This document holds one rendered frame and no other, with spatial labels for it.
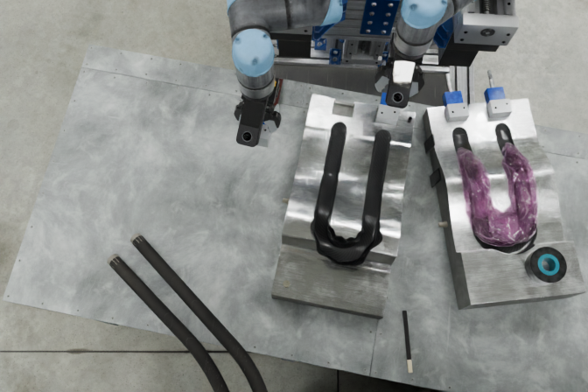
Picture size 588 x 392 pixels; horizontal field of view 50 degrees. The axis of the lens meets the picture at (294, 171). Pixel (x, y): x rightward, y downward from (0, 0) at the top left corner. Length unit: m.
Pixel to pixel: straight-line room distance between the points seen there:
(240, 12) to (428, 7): 0.35
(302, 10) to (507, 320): 0.87
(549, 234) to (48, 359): 1.71
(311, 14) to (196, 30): 1.53
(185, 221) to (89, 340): 0.95
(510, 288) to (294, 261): 0.49
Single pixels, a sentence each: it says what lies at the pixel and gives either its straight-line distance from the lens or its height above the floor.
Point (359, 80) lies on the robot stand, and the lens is 2.38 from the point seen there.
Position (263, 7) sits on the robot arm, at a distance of 1.24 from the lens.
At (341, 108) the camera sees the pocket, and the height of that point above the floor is 0.86.
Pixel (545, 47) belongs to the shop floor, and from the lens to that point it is 2.87.
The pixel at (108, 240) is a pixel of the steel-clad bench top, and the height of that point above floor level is 0.80.
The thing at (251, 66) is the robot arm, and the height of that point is 1.29.
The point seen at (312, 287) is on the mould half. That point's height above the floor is 0.86.
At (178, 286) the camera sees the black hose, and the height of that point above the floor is 0.87.
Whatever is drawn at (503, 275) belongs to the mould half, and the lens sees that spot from 1.50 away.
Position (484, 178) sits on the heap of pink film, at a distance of 1.55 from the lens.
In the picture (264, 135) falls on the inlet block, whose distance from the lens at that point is 1.47.
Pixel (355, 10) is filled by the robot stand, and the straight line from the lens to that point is 1.78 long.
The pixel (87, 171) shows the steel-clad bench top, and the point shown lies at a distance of 1.68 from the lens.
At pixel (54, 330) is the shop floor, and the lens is 2.47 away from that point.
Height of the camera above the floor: 2.32
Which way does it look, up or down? 72 degrees down
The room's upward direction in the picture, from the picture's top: 1 degrees clockwise
